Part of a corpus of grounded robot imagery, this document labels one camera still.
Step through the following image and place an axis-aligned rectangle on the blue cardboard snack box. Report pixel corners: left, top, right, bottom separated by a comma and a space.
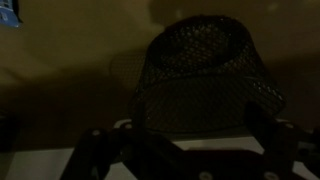
0, 0, 24, 29

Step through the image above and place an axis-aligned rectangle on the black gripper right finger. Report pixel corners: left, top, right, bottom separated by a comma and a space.
244, 100, 320, 180

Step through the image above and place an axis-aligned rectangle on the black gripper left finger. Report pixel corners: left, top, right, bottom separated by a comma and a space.
59, 99, 188, 180

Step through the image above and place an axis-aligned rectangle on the black wire mesh basket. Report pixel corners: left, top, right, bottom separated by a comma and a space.
127, 14, 287, 135

